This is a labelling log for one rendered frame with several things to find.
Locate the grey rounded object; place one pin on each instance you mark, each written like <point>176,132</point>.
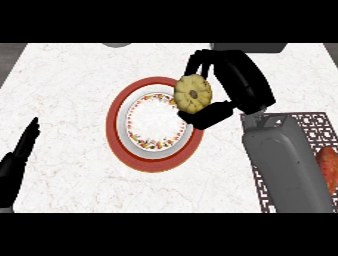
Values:
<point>116,44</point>

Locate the dark lattice patterned placemat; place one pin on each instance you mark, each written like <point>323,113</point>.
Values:
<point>326,133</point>

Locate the dark grey appliance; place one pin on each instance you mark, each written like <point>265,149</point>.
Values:
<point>247,47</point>

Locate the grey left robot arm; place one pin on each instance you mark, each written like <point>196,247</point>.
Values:
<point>2,209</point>

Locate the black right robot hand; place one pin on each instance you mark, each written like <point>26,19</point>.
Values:
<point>241,80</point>

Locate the orange red sweet potato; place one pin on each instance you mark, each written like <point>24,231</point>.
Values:
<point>329,168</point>

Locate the red rimmed floral plate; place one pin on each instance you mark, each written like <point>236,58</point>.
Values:
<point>150,124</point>

